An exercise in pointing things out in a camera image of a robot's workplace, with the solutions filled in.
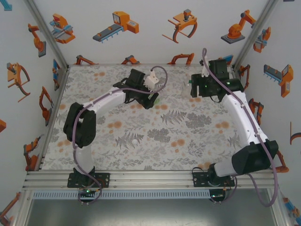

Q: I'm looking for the floral patterned table cover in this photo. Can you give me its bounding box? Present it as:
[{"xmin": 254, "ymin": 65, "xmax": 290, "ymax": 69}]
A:
[{"xmin": 41, "ymin": 65, "xmax": 263, "ymax": 170}]

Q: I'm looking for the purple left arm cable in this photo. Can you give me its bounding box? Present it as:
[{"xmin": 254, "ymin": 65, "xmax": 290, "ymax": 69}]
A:
[{"xmin": 71, "ymin": 65, "xmax": 168, "ymax": 206}]

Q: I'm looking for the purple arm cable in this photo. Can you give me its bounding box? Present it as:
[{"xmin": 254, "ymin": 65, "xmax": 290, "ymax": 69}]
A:
[
  {"xmin": 201, "ymin": 48, "xmax": 278, "ymax": 208},
  {"xmin": 71, "ymin": 65, "xmax": 168, "ymax": 206}
]

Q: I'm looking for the aluminium frame post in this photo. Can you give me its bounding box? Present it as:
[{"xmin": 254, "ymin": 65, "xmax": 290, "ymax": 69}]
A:
[
  {"xmin": 24, "ymin": 0, "xmax": 70, "ymax": 70},
  {"xmin": 232, "ymin": 0, "xmax": 280, "ymax": 70}
]

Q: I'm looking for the aluminium frame rail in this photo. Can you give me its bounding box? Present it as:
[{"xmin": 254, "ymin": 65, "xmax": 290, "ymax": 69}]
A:
[{"xmin": 22, "ymin": 169, "xmax": 278, "ymax": 191}]

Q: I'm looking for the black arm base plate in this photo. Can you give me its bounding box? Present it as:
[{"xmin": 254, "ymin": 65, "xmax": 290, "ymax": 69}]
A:
[
  {"xmin": 192, "ymin": 167, "xmax": 236, "ymax": 188},
  {"xmin": 67, "ymin": 172, "xmax": 111, "ymax": 188}
]

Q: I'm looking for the white slotted cable duct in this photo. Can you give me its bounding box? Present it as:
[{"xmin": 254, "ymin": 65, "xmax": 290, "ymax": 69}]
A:
[{"xmin": 32, "ymin": 190, "xmax": 211, "ymax": 200}]

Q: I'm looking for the aluminium side rail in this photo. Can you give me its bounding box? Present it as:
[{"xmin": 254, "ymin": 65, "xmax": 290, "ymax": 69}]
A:
[{"xmin": 35, "ymin": 65, "xmax": 71, "ymax": 171}]

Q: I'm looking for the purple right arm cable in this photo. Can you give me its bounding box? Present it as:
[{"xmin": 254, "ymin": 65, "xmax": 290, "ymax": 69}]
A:
[{"xmin": 201, "ymin": 48, "xmax": 278, "ymax": 208}]

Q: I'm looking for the aluminium frame leg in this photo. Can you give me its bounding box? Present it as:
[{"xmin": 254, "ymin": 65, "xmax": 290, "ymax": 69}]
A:
[
  {"xmin": 267, "ymin": 188, "xmax": 291, "ymax": 226},
  {"xmin": 13, "ymin": 189, "xmax": 32, "ymax": 226}
]

